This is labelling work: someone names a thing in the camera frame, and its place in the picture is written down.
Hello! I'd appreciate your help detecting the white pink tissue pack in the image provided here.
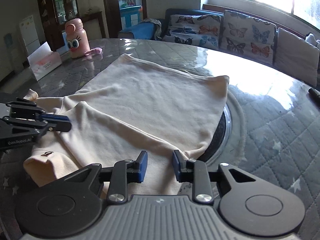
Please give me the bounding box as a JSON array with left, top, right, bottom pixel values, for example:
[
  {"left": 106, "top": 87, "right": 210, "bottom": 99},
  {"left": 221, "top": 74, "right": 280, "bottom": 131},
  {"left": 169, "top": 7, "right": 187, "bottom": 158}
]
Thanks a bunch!
[{"left": 27, "top": 42, "right": 62, "bottom": 81}]

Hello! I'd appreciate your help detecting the white refrigerator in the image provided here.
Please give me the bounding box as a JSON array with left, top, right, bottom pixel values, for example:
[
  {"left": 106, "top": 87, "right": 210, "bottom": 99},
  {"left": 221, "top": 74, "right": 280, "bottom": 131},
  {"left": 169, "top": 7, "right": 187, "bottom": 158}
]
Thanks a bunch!
[{"left": 19, "top": 15, "right": 42, "bottom": 53}]

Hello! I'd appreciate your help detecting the round black table insert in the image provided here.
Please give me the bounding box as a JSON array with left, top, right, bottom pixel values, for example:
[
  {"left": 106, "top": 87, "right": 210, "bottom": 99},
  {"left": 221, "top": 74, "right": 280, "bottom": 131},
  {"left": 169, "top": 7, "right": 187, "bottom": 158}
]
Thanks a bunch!
[{"left": 197, "top": 102, "right": 232, "bottom": 164}]

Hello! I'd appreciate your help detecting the wide butterfly print cushion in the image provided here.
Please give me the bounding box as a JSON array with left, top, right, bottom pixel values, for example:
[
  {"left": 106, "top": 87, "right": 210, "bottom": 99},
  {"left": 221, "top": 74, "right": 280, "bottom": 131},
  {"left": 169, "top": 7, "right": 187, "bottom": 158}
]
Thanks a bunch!
[{"left": 164, "top": 14, "right": 222, "bottom": 50}]

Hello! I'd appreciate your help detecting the tall butterfly print cushion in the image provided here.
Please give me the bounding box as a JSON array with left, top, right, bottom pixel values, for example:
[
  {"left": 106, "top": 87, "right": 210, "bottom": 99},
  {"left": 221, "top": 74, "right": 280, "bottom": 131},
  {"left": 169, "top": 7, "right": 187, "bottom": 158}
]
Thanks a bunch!
[{"left": 219, "top": 10, "right": 277, "bottom": 65}]

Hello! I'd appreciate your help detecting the cream sweatshirt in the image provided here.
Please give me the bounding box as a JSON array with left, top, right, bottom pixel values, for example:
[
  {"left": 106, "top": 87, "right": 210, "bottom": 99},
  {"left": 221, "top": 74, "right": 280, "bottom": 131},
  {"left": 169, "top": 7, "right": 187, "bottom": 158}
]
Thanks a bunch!
[{"left": 23, "top": 53, "right": 230, "bottom": 196}]

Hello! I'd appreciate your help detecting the blue sofa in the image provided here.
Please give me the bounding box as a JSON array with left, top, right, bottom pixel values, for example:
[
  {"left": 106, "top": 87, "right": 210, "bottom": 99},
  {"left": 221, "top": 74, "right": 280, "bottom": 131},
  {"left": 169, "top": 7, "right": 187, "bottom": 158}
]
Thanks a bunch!
[{"left": 117, "top": 8, "right": 320, "bottom": 88}]

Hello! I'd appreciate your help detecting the grey quilted star tablecloth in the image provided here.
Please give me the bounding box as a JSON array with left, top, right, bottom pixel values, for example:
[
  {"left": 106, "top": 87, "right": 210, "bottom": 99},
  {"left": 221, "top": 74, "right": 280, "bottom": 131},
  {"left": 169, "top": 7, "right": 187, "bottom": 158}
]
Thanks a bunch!
[{"left": 0, "top": 38, "right": 320, "bottom": 240}]

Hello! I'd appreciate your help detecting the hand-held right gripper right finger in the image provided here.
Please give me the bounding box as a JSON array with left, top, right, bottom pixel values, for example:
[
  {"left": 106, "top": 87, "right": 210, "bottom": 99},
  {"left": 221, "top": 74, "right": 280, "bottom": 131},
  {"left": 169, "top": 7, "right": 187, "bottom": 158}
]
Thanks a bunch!
[{"left": 172, "top": 149, "right": 263, "bottom": 204}]

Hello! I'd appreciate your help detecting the blue cabinet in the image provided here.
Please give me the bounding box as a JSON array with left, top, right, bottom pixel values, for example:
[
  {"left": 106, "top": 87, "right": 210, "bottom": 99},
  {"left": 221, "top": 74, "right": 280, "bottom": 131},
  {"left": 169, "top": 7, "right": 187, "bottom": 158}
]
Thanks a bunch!
[{"left": 119, "top": 5, "right": 143, "bottom": 30}]

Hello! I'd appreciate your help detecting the black remote control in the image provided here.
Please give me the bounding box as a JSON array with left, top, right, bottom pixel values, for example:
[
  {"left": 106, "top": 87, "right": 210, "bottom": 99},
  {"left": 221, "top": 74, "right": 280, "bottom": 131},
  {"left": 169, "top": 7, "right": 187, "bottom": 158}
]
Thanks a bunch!
[{"left": 308, "top": 87, "right": 320, "bottom": 100}]

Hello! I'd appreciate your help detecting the grey patterned throw cloth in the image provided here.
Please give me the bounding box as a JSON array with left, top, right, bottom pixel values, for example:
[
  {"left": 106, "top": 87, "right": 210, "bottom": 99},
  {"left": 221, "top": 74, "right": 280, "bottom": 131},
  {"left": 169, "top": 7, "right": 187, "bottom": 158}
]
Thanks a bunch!
[{"left": 142, "top": 18, "right": 163, "bottom": 40}]

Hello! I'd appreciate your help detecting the dark wooden display cabinet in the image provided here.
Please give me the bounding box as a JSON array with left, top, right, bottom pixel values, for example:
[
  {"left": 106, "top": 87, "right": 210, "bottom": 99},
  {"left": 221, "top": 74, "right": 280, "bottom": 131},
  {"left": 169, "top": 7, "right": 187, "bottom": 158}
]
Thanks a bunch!
[{"left": 37, "top": 0, "right": 107, "bottom": 52}]

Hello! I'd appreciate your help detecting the pink fluffy strap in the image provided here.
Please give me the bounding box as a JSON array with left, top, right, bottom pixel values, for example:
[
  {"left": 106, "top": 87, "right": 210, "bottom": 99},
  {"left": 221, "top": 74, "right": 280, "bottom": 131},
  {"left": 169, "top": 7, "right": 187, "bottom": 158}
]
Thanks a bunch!
[{"left": 84, "top": 47, "right": 103, "bottom": 57}]

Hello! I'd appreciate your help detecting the white plush toy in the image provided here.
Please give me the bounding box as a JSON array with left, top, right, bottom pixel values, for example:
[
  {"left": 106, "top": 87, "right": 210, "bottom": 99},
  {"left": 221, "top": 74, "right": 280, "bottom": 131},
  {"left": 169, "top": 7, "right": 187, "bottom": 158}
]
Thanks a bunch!
[{"left": 305, "top": 32, "right": 320, "bottom": 48}]

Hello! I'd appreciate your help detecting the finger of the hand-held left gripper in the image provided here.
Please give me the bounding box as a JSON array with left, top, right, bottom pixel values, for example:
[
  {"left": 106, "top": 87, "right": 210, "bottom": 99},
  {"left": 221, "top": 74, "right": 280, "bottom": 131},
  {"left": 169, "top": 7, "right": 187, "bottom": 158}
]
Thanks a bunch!
[
  {"left": 1, "top": 116, "right": 73, "bottom": 133},
  {"left": 4, "top": 97, "right": 70, "bottom": 121}
]

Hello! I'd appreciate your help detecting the pink cartoon face water bottle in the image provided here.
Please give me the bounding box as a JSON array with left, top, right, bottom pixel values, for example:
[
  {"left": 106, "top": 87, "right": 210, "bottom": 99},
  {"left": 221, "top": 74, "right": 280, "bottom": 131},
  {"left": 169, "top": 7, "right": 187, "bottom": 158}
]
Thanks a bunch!
[{"left": 65, "top": 18, "right": 91, "bottom": 59}]

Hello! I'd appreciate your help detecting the plain beige cushion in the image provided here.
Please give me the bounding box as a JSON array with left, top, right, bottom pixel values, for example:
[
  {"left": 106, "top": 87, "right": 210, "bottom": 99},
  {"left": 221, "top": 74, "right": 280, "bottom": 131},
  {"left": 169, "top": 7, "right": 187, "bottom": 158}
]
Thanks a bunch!
[{"left": 274, "top": 27, "right": 320, "bottom": 87}]

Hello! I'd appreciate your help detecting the dark wooden door frame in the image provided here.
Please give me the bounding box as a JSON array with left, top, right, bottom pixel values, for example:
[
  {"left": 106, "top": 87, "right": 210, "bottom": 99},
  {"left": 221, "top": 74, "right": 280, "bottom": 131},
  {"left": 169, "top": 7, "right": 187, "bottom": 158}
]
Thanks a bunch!
[{"left": 99, "top": 0, "right": 148, "bottom": 39}]

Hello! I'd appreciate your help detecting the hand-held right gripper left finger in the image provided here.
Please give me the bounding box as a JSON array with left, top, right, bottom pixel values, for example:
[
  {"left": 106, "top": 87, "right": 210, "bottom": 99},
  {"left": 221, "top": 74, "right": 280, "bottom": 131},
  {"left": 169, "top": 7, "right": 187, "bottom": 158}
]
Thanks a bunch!
[{"left": 59, "top": 150, "right": 148, "bottom": 204}]

